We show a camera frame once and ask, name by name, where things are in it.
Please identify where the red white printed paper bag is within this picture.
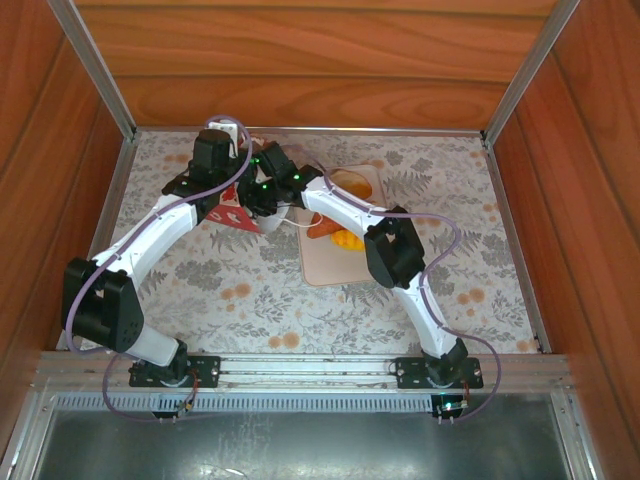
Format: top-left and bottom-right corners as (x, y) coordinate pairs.
(204, 133), (321, 237)

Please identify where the round pale fake bun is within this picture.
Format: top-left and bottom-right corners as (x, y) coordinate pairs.
(329, 168), (374, 199)

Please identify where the yellow fake bread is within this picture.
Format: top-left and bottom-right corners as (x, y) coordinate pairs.
(330, 228), (367, 252)

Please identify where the pink rectangular tray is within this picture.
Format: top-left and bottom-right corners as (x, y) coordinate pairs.
(292, 160), (387, 288)

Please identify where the grey floral tablecloth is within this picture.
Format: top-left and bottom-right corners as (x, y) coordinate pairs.
(59, 130), (551, 356)

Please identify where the wide aluminium mounting beam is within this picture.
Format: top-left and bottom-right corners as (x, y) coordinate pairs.
(34, 349), (574, 396)

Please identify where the small controller board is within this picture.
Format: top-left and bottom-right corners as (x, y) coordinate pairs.
(149, 398), (199, 426)
(430, 394), (471, 426)

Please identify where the shiny metal plate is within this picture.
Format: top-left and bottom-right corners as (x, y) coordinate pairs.
(29, 410), (596, 480)

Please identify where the aluminium frame rail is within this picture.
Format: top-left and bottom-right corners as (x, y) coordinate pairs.
(57, 137), (137, 351)
(134, 125), (486, 139)
(482, 138), (554, 354)

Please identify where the aluminium corner post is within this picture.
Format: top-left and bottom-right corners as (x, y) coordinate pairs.
(479, 0), (584, 144)
(47, 0), (139, 144)

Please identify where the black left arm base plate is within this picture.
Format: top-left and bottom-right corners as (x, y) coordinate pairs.
(128, 353), (222, 390)

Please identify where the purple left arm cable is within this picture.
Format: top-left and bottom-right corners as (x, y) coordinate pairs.
(63, 113), (254, 424)

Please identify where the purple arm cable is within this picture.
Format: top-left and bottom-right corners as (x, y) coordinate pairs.
(282, 144), (504, 425)
(63, 113), (254, 424)

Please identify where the grey slotted cable duct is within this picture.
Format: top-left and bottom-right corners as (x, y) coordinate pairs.
(52, 392), (556, 414)

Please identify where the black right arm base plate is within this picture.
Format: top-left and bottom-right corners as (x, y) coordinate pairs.
(394, 355), (485, 391)

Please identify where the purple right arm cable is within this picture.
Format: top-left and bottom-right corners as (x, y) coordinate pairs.
(282, 144), (504, 425)

